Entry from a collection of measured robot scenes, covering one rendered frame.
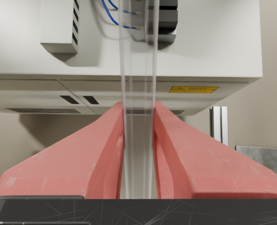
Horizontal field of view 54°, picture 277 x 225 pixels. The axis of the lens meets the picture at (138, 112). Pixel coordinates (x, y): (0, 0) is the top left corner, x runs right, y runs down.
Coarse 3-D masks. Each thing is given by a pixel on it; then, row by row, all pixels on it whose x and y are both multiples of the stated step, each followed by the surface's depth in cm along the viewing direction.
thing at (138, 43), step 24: (120, 0) 9; (144, 0) 9; (120, 24) 9; (144, 24) 9; (120, 48) 10; (144, 48) 10; (144, 72) 10; (144, 96) 11; (144, 120) 12; (144, 144) 12; (144, 168) 13; (144, 192) 14
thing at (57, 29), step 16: (48, 0) 42; (64, 0) 42; (160, 0) 40; (176, 0) 40; (48, 16) 41; (64, 16) 41; (160, 16) 40; (176, 16) 40; (48, 32) 41; (64, 32) 41; (160, 32) 42; (48, 48) 43; (64, 48) 43; (224, 112) 75; (224, 128) 74
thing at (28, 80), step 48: (0, 0) 46; (96, 0) 47; (192, 0) 47; (240, 0) 47; (0, 48) 45; (96, 48) 45; (192, 48) 46; (240, 48) 46; (0, 96) 64; (48, 96) 63; (96, 96) 62; (192, 96) 61
